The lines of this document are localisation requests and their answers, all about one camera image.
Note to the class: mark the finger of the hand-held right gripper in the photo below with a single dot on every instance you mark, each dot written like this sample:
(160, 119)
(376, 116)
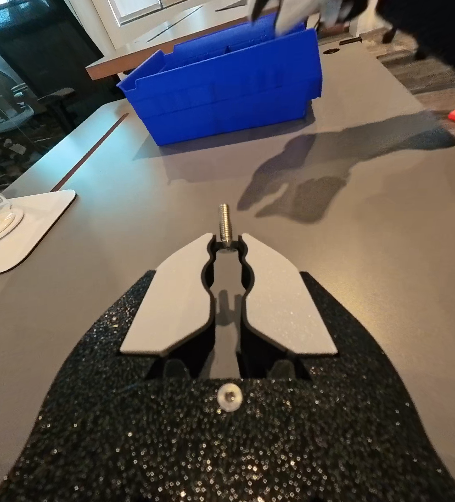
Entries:
(290, 17)
(331, 10)

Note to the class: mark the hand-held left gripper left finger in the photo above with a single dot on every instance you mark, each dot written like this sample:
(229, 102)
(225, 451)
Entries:
(172, 306)

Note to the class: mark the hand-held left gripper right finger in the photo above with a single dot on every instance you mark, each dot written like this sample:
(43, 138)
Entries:
(286, 310)

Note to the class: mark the steel bolt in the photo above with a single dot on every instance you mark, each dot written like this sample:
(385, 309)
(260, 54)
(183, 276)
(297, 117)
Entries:
(224, 225)

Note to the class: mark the blue plastic bin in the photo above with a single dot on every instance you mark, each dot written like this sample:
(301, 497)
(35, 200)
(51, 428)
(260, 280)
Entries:
(219, 94)

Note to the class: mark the white table with wooden edge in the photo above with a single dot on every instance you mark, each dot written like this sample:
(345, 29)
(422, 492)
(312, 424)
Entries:
(141, 51)

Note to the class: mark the white flat stand base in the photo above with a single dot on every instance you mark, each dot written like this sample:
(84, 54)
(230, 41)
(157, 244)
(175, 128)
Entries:
(35, 231)

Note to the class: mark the dark panel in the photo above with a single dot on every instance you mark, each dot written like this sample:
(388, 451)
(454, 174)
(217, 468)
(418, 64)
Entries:
(39, 27)

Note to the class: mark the grey office chair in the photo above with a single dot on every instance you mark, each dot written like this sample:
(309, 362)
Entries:
(19, 106)

